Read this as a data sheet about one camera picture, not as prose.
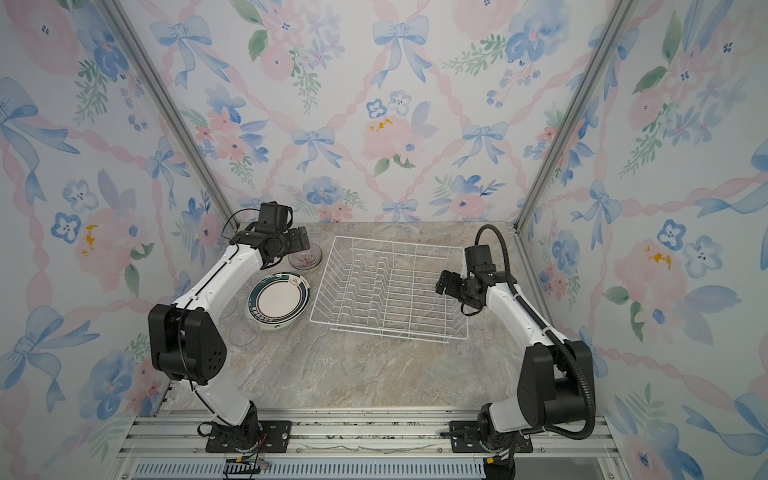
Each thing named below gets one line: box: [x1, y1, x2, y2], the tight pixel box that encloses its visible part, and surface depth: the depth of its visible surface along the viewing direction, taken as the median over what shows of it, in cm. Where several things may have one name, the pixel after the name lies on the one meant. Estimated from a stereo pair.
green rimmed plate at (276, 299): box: [244, 272, 311, 331], surface depth 97 cm
